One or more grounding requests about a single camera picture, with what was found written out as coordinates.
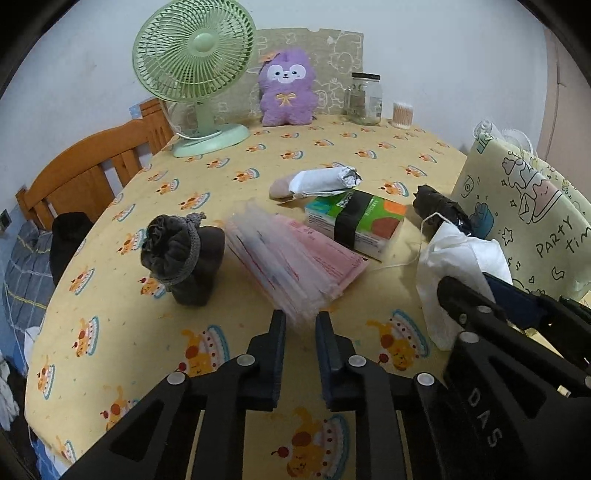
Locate green desk fan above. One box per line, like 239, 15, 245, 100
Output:
132, 0, 257, 159

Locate purple plush toy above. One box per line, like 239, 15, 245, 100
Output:
257, 48, 319, 127

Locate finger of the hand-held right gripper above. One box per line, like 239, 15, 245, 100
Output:
482, 272, 591, 394
437, 275, 591, 480

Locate white clothes pile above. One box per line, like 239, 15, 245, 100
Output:
0, 351, 24, 430

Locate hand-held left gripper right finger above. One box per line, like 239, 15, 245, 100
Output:
315, 311, 509, 480

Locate white fan cable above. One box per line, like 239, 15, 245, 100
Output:
164, 99, 222, 139

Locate pink packet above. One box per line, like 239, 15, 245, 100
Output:
277, 217, 370, 301

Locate yellow printed storage box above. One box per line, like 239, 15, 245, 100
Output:
450, 134, 591, 301

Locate beige printed mat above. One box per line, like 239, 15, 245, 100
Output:
217, 28, 365, 125

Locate yellow printed tablecloth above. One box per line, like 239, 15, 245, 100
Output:
23, 113, 471, 480

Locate white face mask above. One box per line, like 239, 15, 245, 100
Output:
369, 215, 514, 352

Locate wooden chair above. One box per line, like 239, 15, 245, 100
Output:
16, 98, 175, 232

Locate dark grey rolled socks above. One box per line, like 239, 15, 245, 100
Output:
141, 212, 226, 306

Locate blue plaid bedding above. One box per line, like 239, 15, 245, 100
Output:
0, 217, 58, 370

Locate green tissue pack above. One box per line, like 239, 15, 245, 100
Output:
305, 187, 407, 259

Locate black plastic bag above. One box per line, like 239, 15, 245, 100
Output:
412, 185, 474, 236

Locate white rolled cloth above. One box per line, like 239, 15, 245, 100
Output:
288, 164, 363, 200

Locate glass jar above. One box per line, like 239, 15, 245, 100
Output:
345, 72, 384, 126

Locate dark cloth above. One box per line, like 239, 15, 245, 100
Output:
49, 212, 95, 287

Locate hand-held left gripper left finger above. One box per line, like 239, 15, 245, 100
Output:
60, 309, 287, 480

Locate white fan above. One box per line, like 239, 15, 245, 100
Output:
473, 119, 536, 153

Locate stack of clear packets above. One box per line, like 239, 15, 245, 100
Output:
225, 200, 345, 325

